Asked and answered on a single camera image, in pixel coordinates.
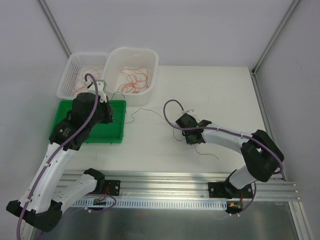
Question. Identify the aluminium frame post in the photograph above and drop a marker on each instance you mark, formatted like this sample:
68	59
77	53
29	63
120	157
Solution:
278	31
54	26

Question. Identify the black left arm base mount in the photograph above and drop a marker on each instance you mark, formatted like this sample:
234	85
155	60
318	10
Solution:
109	187

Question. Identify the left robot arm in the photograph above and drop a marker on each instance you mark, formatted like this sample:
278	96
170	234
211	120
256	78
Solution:
40	206

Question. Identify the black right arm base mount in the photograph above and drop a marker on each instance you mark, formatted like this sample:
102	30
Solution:
222	190

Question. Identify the white perforated basket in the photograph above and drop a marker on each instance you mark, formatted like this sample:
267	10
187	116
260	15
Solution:
72	81

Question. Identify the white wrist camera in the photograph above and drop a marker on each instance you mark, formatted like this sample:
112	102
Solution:
189	111
100	89

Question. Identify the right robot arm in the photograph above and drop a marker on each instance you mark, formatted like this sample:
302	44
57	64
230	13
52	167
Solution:
262	157

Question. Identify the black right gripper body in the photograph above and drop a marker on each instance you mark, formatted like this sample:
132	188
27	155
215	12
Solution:
184	121

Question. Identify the green plastic tray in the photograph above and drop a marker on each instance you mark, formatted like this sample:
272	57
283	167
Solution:
111	133

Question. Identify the right aluminium frame post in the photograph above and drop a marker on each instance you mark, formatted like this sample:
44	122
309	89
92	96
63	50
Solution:
278	31

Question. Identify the aluminium extrusion rail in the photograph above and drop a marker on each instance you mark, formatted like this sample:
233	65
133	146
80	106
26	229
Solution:
193	186

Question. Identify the white plastic tub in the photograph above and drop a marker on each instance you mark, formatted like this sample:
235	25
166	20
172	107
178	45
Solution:
131	74

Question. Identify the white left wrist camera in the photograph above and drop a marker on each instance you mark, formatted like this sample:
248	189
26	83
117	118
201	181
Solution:
100	89

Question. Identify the left aluminium frame post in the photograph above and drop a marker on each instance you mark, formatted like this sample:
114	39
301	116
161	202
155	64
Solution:
54	26

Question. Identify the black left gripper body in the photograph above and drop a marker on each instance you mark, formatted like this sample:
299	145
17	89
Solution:
107	113

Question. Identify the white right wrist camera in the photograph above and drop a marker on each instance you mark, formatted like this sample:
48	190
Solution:
189	111

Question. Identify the white slotted cable duct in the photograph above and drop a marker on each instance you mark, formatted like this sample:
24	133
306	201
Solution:
131	203

